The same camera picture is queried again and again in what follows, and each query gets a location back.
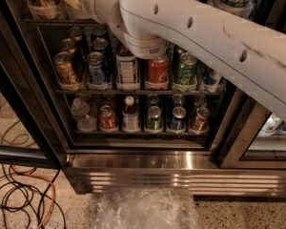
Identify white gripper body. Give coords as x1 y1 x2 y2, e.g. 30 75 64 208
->
79 0 120 24

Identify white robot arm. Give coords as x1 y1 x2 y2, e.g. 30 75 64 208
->
64 0 286 122

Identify gold can top shelf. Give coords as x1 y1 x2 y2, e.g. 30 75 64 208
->
27 0 65 20

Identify gold can shelf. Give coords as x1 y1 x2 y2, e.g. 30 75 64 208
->
58 38 83 61
27 0 65 20
53 52 82 85
191 107 211 132

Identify blue pepsi can middle front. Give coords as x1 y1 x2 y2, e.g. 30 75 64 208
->
87 52 110 85

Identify gold can middle shelf front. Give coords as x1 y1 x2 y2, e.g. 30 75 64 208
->
53 52 82 85

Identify red coca-cola can front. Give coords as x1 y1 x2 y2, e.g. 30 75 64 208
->
146 53 169 85

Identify green can middle shelf front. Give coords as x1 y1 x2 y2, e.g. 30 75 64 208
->
174 52 198 86

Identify green can shelf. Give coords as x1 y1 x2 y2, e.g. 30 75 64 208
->
174 52 198 86
146 106 162 131

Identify red can bottom shelf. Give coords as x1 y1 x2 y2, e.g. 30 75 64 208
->
99 105 116 129

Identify clear water bottle bottom shelf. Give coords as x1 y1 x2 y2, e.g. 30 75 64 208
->
71 98 96 133

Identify brown tea bottle bottom shelf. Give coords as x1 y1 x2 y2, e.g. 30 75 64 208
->
122 95 140 133

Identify stainless steel beverage fridge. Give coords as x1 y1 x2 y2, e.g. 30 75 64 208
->
0 0 286 197

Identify green can bottom shelf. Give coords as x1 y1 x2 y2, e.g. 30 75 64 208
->
146 106 162 131

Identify blue can bottom shelf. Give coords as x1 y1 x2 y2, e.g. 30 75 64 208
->
168 106 186 132

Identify open left glass fridge door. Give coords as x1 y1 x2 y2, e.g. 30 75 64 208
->
0 13 65 168

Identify gold can bottom shelf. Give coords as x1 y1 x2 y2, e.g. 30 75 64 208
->
191 107 211 132

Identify right glass fridge door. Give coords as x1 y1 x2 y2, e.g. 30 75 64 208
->
217 90 286 170

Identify white can behind right door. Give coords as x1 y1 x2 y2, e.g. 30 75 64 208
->
258 114 282 136

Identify brown iced tea bottle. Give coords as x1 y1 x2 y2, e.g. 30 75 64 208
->
115 44 139 85

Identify clear plastic bag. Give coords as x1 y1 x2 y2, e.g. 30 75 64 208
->
93 188 198 229

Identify orange cable on floor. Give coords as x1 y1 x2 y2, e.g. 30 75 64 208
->
10 164 57 229

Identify black cables on floor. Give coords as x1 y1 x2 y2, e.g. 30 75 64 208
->
0 163 68 229

